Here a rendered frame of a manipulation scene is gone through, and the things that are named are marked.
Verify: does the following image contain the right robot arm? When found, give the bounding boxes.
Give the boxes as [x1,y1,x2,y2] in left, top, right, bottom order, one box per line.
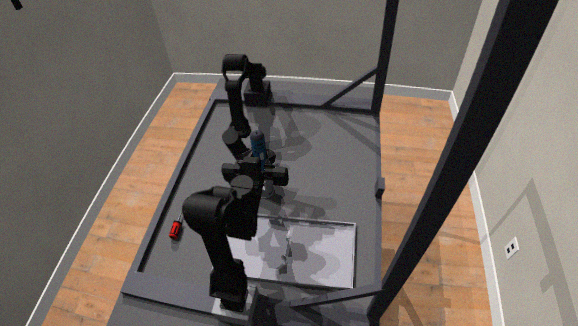
[222,54,266,156]

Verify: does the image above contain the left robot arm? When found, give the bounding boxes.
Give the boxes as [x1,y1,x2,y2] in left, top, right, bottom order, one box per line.
[182,156,264,312]

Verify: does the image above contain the shiny grey metal cylinder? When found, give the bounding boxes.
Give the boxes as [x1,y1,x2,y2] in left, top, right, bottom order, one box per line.
[261,184,274,198]

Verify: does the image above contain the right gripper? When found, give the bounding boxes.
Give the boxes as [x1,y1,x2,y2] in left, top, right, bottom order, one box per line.
[234,148,276,164]

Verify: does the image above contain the grey l-shaped bracket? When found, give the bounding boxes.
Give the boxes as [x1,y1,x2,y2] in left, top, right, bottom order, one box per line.
[262,180,273,192]

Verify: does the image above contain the blue electric screwdriver barrel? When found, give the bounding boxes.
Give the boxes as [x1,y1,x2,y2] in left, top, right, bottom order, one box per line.
[250,130,266,171]

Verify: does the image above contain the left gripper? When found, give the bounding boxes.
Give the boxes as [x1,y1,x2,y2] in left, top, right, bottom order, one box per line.
[221,151,289,198]

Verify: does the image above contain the red hand screwdriver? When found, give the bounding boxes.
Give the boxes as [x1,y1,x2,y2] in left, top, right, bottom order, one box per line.
[169,214,182,239]

